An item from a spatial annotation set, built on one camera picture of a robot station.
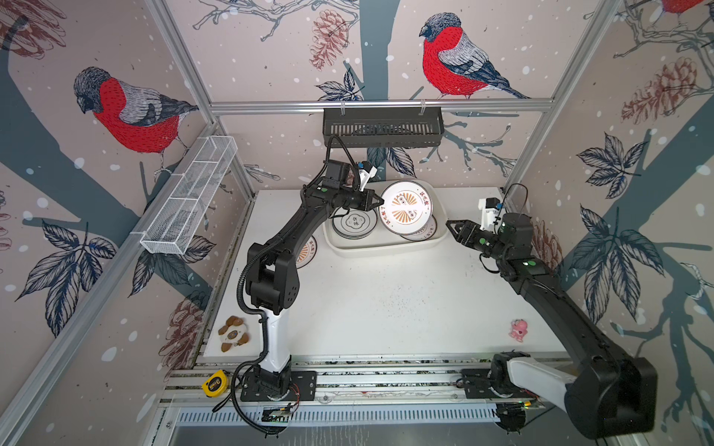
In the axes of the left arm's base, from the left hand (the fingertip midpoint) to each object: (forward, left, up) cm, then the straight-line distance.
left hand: (382, 200), depth 85 cm
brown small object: (-33, +45, -22) cm, 60 cm away
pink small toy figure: (-32, -40, -23) cm, 57 cm away
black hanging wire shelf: (+35, -2, +4) cm, 35 cm away
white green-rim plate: (+8, +8, -22) cm, 25 cm away
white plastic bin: (0, -1, -22) cm, 22 cm away
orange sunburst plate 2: (0, -8, -4) cm, 9 cm away
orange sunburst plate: (-4, +27, -25) cm, 37 cm away
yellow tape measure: (-45, +46, -24) cm, 69 cm away
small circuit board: (-52, +30, -28) cm, 66 cm away
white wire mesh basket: (-14, +56, +5) cm, 58 cm away
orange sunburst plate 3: (+4, -18, -24) cm, 31 cm away
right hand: (-10, -19, -1) cm, 22 cm away
